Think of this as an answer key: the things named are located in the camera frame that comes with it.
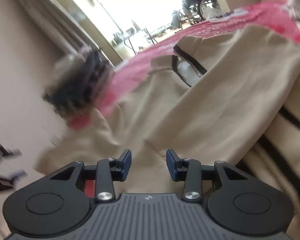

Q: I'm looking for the folding table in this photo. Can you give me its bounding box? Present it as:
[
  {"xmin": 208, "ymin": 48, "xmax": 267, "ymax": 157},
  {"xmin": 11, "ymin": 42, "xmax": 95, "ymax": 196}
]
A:
[{"xmin": 111, "ymin": 20, "xmax": 165, "ymax": 55}]

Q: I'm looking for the stack of dark folded clothes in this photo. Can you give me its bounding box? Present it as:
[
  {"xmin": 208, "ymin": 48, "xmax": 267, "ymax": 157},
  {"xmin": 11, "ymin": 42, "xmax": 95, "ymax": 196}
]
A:
[{"xmin": 41, "ymin": 45, "xmax": 115, "ymax": 120}]

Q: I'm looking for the pink floral blanket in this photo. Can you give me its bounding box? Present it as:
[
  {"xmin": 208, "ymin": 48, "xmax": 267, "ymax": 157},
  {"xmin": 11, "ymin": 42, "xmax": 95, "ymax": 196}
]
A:
[{"xmin": 67, "ymin": 0, "xmax": 300, "ymax": 130}]

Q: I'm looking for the beige jacket with black trim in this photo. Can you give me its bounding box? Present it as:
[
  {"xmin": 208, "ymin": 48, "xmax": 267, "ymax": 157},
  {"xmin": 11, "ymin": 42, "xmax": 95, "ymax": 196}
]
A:
[{"xmin": 35, "ymin": 22, "xmax": 300, "ymax": 230}]

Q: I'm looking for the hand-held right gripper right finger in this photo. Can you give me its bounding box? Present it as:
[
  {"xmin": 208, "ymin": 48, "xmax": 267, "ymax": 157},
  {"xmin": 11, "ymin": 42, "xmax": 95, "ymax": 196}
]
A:
[{"xmin": 166, "ymin": 149, "xmax": 248, "ymax": 203}]

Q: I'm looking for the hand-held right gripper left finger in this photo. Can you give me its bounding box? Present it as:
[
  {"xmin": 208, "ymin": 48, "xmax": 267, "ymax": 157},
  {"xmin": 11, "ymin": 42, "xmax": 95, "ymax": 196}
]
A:
[{"xmin": 50, "ymin": 149, "xmax": 132, "ymax": 203}]

